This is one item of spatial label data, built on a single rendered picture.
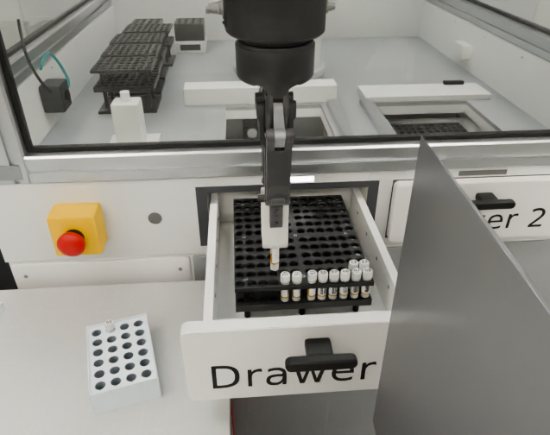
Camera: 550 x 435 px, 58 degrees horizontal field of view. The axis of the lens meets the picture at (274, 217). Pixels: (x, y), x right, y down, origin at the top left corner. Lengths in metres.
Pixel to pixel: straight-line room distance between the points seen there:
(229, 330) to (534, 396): 0.32
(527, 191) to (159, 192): 0.59
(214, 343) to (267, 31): 0.32
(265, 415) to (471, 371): 0.85
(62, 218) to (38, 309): 0.16
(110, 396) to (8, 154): 0.38
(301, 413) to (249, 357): 0.63
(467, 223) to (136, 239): 0.61
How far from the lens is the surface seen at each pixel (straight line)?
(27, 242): 0.90
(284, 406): 1.16
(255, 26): 0.45
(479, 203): 0.83
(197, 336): 0.54
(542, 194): 0.92
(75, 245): 0.79
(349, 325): 0.55
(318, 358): 0.53
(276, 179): 0.49
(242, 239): 0.71
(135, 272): 0.89
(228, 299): 0.71
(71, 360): 0.78
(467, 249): 0.35
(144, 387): 0.68
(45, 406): 0.74
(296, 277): 0.62
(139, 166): 0.78
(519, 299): 0.30
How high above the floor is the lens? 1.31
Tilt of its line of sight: 32 degrees down
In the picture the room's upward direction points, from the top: straight up
